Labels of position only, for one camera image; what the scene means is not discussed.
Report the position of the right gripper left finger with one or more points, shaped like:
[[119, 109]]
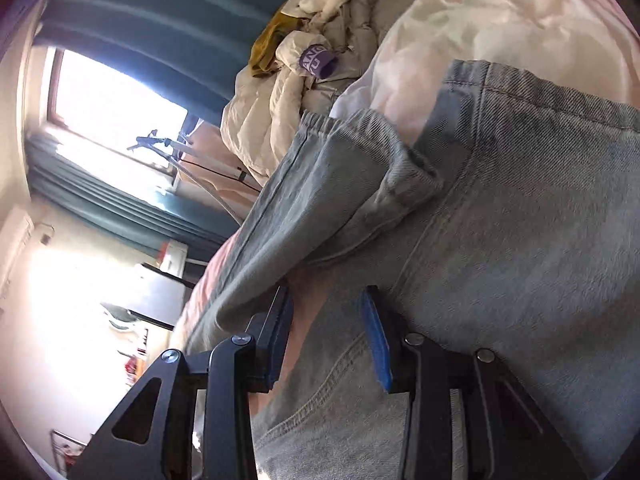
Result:
[[149, 433]]

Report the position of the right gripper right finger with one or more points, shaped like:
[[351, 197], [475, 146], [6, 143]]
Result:
[[462, 406]]

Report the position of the grey denim jeans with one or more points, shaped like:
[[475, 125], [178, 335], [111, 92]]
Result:
[[512, 223]]

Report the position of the white desk with drawers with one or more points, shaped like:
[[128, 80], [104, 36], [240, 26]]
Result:
[[142, 345]]

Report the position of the white black chair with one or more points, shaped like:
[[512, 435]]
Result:
[[158, 294]]

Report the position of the white air conditioner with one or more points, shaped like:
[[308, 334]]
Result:
[[15, 234]]

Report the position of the beige hanging garment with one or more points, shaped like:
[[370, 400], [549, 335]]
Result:
[[207, 138]]

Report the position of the teal left curtain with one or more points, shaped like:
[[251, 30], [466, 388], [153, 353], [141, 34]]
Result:
[[144, 221]]

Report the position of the teal curtain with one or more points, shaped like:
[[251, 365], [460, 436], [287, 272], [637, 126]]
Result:
[[144, 221], [187, 51]]

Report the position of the garment steamer stand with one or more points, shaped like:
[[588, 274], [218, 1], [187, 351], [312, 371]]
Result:
[[181, 155]]

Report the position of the window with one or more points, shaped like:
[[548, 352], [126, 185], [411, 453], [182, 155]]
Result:
[[109, 108]]

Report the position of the mustard yellow garment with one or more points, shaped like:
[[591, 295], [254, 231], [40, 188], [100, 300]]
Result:
[[263, 52]]

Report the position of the teal right curtain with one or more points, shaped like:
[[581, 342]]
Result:
[[187, 51]]

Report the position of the purple sock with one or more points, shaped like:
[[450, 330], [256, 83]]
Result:
[[318, 60]]

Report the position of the pink cream bed duvet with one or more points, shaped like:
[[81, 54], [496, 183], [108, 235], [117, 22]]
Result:
[[576, 44]]

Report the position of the cream puffer jacket pile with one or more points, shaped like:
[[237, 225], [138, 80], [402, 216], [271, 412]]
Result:
[[259, 123]]

